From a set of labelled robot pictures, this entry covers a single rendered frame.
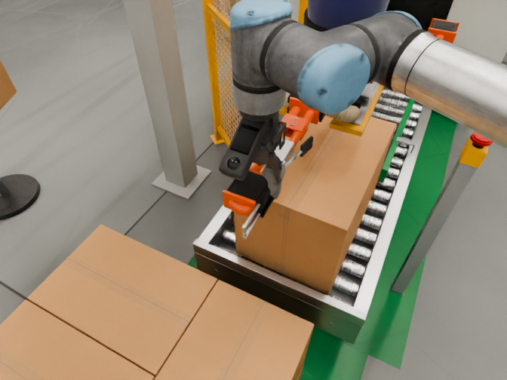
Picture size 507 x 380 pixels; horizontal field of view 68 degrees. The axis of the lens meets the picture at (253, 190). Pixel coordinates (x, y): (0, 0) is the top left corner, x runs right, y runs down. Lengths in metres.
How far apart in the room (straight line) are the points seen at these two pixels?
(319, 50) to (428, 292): 1.91
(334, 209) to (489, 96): 0.75
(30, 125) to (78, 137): 0.46
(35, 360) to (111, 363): 0.25
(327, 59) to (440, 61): 0.15
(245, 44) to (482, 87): 0.31
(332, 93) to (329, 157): 0.88
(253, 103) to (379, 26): 0.21
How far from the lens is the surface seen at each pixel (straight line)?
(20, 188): 2.95
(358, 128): 1.15
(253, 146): 0.66
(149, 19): 1.96
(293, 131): 0.95
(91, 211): 2.63
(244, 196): 0.75
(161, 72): 2.06
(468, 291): 2.39
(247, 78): 0.61
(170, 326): 1.45
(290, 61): 0.52
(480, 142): 1.49
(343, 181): 1.30
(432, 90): 0.56
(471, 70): 0.56
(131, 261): 1.62
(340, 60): 0.49
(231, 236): 1.61
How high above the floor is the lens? 1.84
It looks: 47 degrees down
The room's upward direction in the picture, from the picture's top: straight up
